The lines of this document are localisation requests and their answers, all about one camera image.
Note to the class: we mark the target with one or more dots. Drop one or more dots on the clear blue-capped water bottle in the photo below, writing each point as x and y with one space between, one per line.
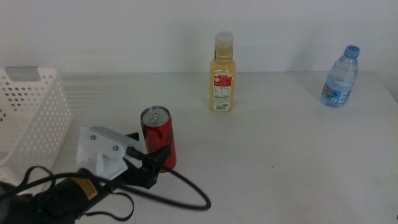
340 77

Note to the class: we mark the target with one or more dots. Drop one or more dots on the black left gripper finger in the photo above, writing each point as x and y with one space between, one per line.
162 155
133 136

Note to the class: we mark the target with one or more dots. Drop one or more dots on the red soda can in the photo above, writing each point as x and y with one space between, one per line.
158 133

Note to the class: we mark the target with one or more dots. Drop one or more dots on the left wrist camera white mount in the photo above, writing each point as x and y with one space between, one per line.
102 146

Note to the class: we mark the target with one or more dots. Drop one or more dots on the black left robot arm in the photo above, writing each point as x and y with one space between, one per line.
31 208

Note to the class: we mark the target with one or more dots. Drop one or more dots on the white perforated plastic basket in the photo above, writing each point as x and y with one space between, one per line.
46 124

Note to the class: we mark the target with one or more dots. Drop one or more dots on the yellow juice bottle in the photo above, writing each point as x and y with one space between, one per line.
222 71

